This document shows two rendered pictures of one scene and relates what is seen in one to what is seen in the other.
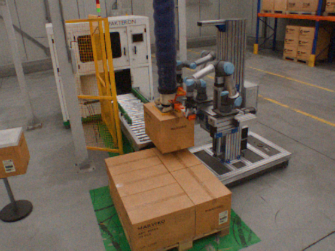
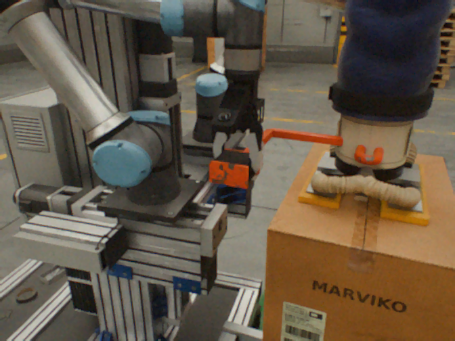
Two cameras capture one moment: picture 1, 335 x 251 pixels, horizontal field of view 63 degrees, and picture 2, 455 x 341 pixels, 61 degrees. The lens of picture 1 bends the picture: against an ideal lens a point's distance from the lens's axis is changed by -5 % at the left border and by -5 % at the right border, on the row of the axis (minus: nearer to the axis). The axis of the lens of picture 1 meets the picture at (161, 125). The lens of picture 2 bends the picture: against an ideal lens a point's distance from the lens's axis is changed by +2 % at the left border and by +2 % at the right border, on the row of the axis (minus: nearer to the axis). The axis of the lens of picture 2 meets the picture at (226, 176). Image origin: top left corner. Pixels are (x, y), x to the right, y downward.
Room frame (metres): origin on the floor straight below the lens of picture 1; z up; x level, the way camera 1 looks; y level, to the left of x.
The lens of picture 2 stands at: (4.07, 0.24, 1.53)
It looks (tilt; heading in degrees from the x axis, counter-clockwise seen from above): 25 degrees down; 222
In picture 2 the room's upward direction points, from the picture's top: straight up
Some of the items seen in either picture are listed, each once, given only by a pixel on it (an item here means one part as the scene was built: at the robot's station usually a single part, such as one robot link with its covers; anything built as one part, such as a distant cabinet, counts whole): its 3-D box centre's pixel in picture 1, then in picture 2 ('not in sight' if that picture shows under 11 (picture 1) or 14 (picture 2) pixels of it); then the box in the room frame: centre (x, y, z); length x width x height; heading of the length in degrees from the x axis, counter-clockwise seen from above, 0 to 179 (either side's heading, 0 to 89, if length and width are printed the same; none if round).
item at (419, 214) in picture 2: (160, 108); (405, 182); (3.10, 0.00, 1.10); 0.34 x 0.10 x 0.05; 19
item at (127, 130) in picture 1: (118, 118); not in sight; (4.29, 0.68, 0.50); 2.31 x 0.05 x 0.19; 20
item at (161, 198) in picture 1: (162, 189); not in sight; (2.57, 0.03, 0.34); 1.20 x 1.00 x 0.40; 20
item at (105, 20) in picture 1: (91, 93); not in sight; (4.00, 1.00, 1.05); 0.87 x 0.10 x 2.10; 72
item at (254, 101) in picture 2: (179, 77); (242, 100); (3.46, -0.25, 1.34); 0.09 x 0.08 x 0.12; 19
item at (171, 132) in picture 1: (167, 124); (359, 247); (3.13, -0.08, 0.87); 0.60 x 0.40 x 0.40; 20
